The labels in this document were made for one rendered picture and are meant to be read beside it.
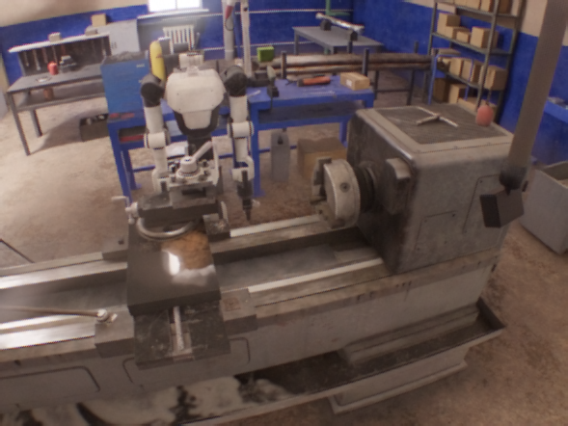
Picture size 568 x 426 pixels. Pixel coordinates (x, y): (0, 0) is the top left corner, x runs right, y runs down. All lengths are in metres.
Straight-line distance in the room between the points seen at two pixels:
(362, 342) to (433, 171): 0.83
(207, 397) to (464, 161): 1.33
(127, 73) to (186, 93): 1.25
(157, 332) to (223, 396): 0.50
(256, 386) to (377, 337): 0.56
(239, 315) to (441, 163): 0.82
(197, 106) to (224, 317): 1.07
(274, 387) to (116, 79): 2.43
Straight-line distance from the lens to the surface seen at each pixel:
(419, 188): 1.34
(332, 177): 1.38
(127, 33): 7.87
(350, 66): 4.86
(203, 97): 1.97
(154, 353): 1.29
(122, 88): 3.20
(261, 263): 1.73
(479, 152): 1.46
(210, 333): 1.30
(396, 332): 1.86
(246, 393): 1.71
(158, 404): 1.74
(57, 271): 1.78
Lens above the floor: 1.89
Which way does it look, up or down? 35 degrees down
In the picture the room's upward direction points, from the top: straight up
